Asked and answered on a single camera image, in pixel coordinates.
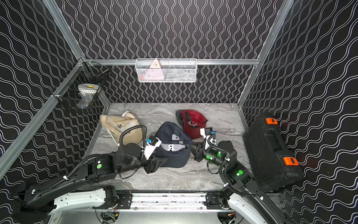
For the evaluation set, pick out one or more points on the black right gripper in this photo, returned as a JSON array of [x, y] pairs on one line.
[[199, 152]]

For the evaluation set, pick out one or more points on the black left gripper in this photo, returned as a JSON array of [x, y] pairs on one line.
[[152, 165]]

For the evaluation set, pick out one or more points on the beige cap with black lettering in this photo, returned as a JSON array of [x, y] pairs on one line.
[[116, 125]]

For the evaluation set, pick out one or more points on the red and black cap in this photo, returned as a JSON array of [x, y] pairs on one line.
[[193, 122]]

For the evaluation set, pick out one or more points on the navy blue baseball cap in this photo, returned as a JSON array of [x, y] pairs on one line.
[[175, 146]]

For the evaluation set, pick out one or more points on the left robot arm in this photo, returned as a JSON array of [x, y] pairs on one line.
[[38, 201]]

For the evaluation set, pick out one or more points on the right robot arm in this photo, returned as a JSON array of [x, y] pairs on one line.
[[241, 193]]

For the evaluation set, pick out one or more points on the dark grey cap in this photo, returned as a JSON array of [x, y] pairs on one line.
[[180, 118]]

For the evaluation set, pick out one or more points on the black plastic tool case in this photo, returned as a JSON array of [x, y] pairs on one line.
[[273, 164]]

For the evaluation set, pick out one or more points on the white item in black basket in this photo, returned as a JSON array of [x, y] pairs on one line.
[[87, 93]]

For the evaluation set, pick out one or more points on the pink triangular card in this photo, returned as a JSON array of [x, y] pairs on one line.
[[155, 72]]

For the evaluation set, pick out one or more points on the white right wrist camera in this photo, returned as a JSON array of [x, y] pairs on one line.
[[206, 133]]

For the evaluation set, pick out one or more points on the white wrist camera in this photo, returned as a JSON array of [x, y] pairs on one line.
[[206, 133], [152, 143]]

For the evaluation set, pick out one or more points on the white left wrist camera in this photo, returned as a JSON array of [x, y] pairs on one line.
[[152, 143]]

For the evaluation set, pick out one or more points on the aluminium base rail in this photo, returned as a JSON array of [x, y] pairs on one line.
[[166, 201]]

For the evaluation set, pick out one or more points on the black wire mesh basket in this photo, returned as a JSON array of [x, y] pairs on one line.
[[88, 73]]

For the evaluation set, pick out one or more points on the white wire wall basket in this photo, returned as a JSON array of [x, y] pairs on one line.
[[176, 70]]

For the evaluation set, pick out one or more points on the aluminium corner frame post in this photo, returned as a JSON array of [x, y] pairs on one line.
[[65, 29]]

